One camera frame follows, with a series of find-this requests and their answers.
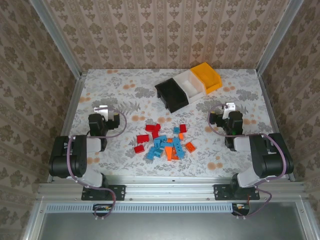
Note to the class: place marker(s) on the long blue lego beam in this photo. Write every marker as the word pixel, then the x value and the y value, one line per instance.
pixel 178 147

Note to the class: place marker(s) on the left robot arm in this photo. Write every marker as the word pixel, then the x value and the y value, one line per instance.
pixel 65 160

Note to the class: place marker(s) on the white plastic bin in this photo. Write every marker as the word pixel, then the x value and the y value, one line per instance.
pixel 190 86

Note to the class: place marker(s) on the orange lego wedge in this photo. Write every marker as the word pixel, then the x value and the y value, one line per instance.
pixel 169 153

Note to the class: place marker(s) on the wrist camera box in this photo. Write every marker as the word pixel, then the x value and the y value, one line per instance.
pixel 101 110
pixel 230 107

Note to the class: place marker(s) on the grey metal panel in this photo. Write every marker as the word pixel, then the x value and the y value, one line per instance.
pixel 175 225

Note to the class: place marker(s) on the aluminium panel frame bar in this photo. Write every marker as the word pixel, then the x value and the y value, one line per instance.
pixel 33 217
pixel 308 220

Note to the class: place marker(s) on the aluminium cross rail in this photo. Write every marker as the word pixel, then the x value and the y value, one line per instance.
pixel 170 190

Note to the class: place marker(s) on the long red lego brick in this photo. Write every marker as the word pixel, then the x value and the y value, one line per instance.
pixel 156 130
pixel 143 138

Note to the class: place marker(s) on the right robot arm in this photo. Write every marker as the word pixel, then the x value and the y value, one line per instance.
pixel 270 160

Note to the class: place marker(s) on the floral table cover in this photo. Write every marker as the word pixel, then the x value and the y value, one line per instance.
pixel 120 165

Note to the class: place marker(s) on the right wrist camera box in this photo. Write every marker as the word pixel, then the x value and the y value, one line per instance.
pixel 230 107

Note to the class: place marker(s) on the aluminium side rail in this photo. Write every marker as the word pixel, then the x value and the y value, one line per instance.
pixel 75 100
pixel 267 100

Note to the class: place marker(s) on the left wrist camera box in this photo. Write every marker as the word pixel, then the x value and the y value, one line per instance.
pixel 101 110

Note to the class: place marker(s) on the aluminium frame post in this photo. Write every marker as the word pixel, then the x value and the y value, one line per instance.
pixel 59 40
pixel 278 37

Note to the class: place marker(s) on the yellow plastic bin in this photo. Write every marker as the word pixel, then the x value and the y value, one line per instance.
pixel 207 75

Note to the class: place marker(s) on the black plastic bin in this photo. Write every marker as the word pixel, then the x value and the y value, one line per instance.
pixel 172 95

